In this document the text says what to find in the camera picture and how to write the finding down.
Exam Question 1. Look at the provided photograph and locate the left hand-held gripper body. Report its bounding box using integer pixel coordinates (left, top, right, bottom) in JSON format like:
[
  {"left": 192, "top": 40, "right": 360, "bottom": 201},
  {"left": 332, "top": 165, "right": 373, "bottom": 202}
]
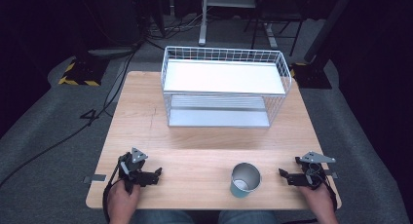
[{"left": 117, "top": 147, "right": 161, "bottom": 195}]

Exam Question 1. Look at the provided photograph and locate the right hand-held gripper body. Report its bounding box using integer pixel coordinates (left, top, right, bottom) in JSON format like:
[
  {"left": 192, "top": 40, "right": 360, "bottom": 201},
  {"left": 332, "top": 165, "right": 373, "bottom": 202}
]
[{"left": 286, "top": 150, "right": 337, "bottom": 190}]

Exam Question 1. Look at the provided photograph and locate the light blue metal cup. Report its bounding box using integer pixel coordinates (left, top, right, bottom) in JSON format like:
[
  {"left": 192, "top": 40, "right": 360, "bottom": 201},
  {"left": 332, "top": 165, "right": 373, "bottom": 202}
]
[{"left": 229, "top": 162, "right": 262, "bottom": 199}]

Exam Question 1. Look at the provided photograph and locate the white wire shelf rack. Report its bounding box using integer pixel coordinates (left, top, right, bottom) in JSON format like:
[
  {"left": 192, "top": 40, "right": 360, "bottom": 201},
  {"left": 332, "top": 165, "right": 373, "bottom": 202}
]
[{"left": 160, "top": 45, "right": 293, "bottom": 130}]

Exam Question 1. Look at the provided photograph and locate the person's right hand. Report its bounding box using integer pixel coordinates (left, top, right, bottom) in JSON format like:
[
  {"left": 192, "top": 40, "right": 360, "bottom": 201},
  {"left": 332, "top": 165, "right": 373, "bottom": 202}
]
[{"left": 297, "top": 181, "right": 339, "bottom": 224}]

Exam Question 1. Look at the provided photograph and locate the person's left hand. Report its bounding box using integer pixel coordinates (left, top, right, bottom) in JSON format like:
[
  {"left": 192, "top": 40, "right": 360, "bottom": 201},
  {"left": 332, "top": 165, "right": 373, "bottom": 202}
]
[{"left": 107, "top": 179, "right": 141, "bottom": 224}]

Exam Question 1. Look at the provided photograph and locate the grey tape strip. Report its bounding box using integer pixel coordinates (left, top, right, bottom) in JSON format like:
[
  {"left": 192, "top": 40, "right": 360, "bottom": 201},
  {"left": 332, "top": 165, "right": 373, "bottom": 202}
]
[
  {"left": 322, "top": 168, "right": 339, "bottom": 179},
  {"left": 83, "top": 173, "right": 107, "bottom": 184}
]

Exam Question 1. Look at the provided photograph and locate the black yellow striped stand base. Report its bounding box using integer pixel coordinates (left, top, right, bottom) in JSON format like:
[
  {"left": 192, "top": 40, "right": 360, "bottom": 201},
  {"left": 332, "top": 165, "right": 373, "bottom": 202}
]
[
  {"left": 289, "top": 61, "right": 333, "bottom": 90},
  {"left": 57, "top": 56, "right": 110, "bottom": 87}
]

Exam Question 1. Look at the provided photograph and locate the black chair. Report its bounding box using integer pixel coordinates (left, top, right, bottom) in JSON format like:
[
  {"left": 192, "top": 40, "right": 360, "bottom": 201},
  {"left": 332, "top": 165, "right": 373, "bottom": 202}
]
[{"left": 243, "top": 0, "right": 308, "bottom": 57}]

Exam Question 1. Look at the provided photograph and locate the right hand-held gripper cable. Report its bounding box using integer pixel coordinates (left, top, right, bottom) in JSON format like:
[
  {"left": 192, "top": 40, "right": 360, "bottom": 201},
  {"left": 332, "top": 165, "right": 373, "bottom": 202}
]
[{"left": 308, "top": 164, "right": 338, "bottom": 212}]

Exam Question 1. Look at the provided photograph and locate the hand-held gripper cable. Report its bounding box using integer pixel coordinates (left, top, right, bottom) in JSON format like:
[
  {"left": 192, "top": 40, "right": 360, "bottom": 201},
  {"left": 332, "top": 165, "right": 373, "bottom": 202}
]
[
  {"left": 308, "top": 164, "right": 338, "bottom": 212},
  {"left": 101, "top": 164, "right": 122, "bottom": 223}
]

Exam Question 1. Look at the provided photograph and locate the left hand-held gripper cable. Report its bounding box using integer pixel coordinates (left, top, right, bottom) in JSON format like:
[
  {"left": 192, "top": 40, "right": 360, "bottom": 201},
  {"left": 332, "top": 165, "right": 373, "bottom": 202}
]
[{"left": 101, "top": 164, "right": 122, "bottom": 223}]

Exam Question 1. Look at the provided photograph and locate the black floor cable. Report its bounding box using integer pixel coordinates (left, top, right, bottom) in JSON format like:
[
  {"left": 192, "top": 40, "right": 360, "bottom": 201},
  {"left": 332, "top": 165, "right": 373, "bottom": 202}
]
[{"left": 0, "top": 48, "right": 139, "bottom": 189}]

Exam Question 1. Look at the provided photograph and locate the bundle of floor cables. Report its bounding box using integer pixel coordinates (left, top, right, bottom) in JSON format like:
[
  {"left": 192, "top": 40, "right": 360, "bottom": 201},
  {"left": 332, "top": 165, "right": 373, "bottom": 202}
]
[{"left": 142, "top": 9, "right": 215, "bottom": 43}]

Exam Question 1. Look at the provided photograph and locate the white desk frame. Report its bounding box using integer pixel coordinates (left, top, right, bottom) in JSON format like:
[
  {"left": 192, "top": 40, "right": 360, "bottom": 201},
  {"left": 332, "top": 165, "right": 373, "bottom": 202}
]
[{"left": 198, "top": 0, "right": 279, "bottom": 50}]

